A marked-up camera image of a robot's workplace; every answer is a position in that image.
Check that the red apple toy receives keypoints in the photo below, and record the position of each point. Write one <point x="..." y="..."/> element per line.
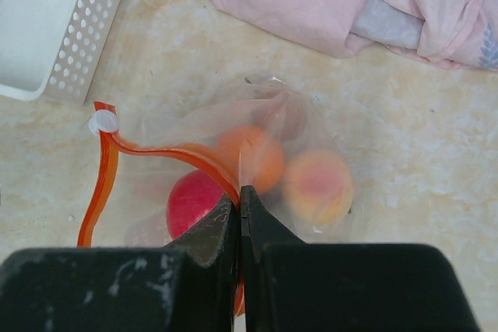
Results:
<point x="192" y="197"/>

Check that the orange fruit toy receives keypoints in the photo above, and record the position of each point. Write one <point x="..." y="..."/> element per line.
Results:
<point x="254" y="155"/>

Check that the peach toy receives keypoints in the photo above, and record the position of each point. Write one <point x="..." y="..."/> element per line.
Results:
<point x="318" y="187"/>

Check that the clear orange zip bag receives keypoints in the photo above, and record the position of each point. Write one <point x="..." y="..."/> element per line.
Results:
<point x="143" y="156"/>

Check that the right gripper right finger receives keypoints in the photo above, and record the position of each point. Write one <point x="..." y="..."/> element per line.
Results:
<point x="290" y="285"/>

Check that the brown passion fruit toy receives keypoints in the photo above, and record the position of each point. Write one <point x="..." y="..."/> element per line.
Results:
<point x="287" y="121"/>

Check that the pink crumpled cloth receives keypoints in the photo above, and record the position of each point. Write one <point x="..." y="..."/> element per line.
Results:
<point x="451" y="33"/>

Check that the white perforated plastic basket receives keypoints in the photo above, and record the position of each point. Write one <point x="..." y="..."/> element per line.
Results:
<point x="50" y="48"/>

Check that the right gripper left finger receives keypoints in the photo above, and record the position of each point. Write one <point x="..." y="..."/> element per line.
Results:
<point x="187" y="285"/>

